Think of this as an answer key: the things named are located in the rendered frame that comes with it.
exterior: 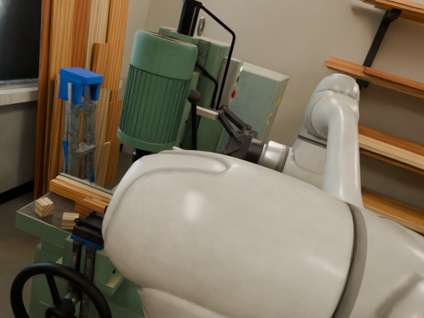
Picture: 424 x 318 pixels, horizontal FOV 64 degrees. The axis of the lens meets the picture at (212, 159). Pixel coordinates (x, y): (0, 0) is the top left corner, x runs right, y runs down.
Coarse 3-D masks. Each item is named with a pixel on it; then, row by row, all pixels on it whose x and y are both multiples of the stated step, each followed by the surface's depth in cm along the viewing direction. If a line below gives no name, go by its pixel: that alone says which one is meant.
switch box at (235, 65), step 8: (224, 64) 118; (232, 64) 117; (240, 64) 119; (224, 72) 119; (232, 72) 118; (240, 72) 126; (232, 80) 119; (224, 88) 120; (232, 88) 120; (216, 96) 122; (224, 96) 121; (224, 104) 122
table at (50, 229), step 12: (60, 204) 112; (72, 204) 114; (24, 216) 103; (36, 216) 103; (48, 216) 105; (60, 216) 106; (24, 228) 104; (36, 228) 103; (48, 228) 102; (60, 228) 101; (48, 240) 103; (60, 240) 102; (120, 276) 95; (108, 288) 91
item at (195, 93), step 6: (192, 90) 83; (192, 96) 82; (198, 96) 82; (192, 102) 83; (192, 108) 87; (192, 114) 90; (192, 120) 92; (192, 126) 95; (192, 132) 98; (192, 138) 101; (192, 144) 105
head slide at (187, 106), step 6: (198, 72) 109; (192, 78) 104; (192, 84) 106; (186, 102) 106; (186, 108) 109; (186, 114) 112; (186, 120) 114; (180, 126) 110; (180, 132) 113; (180, 138) 115; (180, 144) 117
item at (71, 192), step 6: (54, 180) 117; (54, 186) 116; (60, 186) 116; (66, 186) 116; (72, 186) 117; (54, 192) 117; (60, 192) 116; (66, 192) 116; (72, 192) 115; (78, 192) 115; (84, 192) 115; (72, 198) 116; (78, 198) 115; (84, 198) 115; (90, 198) 114; (96, 198) 114; (102, 198) 115
